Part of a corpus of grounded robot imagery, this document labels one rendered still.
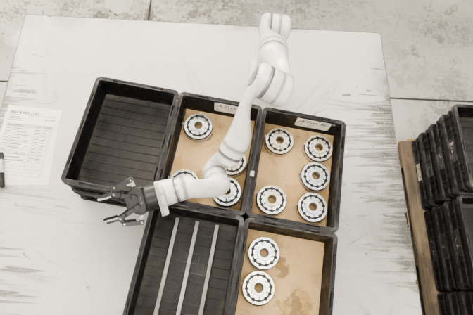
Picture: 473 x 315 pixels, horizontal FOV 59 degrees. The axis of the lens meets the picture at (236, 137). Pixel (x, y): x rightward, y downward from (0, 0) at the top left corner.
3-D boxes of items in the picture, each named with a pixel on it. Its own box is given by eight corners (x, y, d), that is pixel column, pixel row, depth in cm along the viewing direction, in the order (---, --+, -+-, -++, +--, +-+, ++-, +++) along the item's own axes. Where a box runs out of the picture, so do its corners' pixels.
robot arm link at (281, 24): (293, 10, 140) (285, 40, 156) (265, 5, 140) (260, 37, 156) (291, 31, 136) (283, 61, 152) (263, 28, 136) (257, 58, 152)
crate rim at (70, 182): (98, 79, 150) (96, 75, 147) (180, 93, 150) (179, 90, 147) (61, 183, 134) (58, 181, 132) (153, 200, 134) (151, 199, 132)
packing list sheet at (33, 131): (3, 105, 165) (3, 104, 165) (62, 107, 167) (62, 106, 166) (-17, 184, 153) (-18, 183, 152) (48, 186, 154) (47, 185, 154)
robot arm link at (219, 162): (216, 180, 126) (237, 143, 121) (224, 198, 119) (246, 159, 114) (196, 174, 123) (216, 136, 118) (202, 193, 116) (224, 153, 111)
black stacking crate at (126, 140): (104, 92, 158) (97, 76, 148) (181, 106, 158) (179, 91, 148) (70, 191, 143) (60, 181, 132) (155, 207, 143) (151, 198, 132)
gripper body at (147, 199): (162, 204, 121) (130, 214, 119) (155, 177, 119) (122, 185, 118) (163, 211, 113) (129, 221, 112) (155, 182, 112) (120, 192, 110)
